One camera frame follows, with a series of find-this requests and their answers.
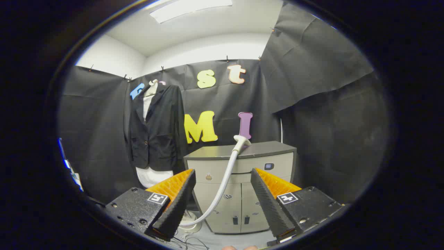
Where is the black backdrop cloth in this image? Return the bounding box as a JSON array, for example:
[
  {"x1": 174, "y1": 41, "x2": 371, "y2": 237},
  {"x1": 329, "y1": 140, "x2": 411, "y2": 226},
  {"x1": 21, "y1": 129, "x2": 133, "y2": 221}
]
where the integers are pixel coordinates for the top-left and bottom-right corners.
[{"x1": 57, "y1": 2, "x2": 391, "y2": 205}]

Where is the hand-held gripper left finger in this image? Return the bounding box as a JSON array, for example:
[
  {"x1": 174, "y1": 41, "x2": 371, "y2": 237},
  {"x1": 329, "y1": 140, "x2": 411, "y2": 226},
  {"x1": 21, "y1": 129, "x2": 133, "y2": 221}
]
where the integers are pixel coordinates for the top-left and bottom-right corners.
[{"x1": 105, "y1": 169, "x2": 197, "y2": 242}]

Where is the black cable tangle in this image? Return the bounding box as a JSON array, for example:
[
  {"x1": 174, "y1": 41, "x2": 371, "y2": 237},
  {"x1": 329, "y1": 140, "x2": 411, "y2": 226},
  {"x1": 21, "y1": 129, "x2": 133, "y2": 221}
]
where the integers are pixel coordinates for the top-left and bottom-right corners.
[{"x1": 156, "y1": 234, "x2": 210, "y2": 250}]

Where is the ceiling light panel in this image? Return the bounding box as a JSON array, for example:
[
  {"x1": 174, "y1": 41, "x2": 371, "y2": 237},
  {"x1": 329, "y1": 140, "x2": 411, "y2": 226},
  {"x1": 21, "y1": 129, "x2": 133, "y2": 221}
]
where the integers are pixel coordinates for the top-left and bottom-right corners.
[{"x1": 149, "y1": 0, "x2": 233, "y2": 24}]

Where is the white garment steamer base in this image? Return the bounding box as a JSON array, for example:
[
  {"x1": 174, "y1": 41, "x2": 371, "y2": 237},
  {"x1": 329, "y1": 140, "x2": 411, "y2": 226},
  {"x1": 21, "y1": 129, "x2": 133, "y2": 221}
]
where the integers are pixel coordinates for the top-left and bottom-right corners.
[{"x1": 180, "y1": 210, "x2": 202, "y2": 234}]

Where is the grey cabinet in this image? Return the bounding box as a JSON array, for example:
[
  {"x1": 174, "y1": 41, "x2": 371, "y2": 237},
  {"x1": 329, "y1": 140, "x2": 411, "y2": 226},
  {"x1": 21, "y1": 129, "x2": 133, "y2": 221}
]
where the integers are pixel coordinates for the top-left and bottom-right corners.
[{"x1": 183, "y1": 141, "x2": 297, "y2": 234}]

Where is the black suit jacket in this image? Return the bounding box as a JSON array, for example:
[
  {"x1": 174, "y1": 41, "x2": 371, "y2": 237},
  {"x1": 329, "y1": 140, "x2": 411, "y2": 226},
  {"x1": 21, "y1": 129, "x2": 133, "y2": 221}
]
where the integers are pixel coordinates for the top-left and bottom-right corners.
[{"x1": 125, "y1": 83, "x2": 186, "y2": 171}]

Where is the white equipment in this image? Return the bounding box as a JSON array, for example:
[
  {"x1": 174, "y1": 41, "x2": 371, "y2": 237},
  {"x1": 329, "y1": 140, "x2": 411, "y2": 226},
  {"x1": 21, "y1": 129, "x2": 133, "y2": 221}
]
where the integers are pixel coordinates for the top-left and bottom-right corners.
[{"x1": 58, "y1": 138, "x2": 84, "y2": 192}]

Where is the white garment steamer head with hose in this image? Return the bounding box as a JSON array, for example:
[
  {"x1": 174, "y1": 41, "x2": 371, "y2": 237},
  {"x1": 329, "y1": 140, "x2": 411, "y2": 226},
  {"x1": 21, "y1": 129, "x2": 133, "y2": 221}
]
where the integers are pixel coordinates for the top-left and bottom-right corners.
[{"x1": 179, "y1": 135, "x2": 252, "y2": 227}]

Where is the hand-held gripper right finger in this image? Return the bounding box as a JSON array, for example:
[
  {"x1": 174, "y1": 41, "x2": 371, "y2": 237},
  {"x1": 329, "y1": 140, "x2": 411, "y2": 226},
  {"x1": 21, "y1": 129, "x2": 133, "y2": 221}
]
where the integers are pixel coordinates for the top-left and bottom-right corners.
[{"x1": 250, "y1": 168, "x2": 351, "y2": 243}]

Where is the white shirt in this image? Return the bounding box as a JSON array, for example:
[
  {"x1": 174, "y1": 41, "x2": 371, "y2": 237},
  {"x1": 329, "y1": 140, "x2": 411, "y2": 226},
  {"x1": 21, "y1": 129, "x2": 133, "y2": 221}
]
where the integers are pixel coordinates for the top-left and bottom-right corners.
[{"x1": 136, "y1": 95, "x2": 174, "y2": 189}]

